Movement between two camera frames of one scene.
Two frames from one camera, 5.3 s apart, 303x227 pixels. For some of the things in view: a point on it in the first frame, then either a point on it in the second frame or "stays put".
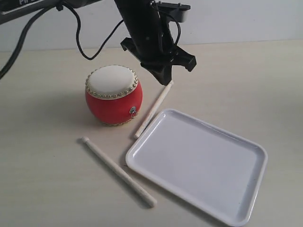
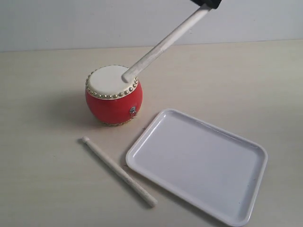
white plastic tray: x=216 y=169 stays put
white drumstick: x=153 y=110 → x=186 y=26
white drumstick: x=150 y=201 stays put
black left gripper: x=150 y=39 → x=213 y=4
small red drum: x=114 y=95 stays put
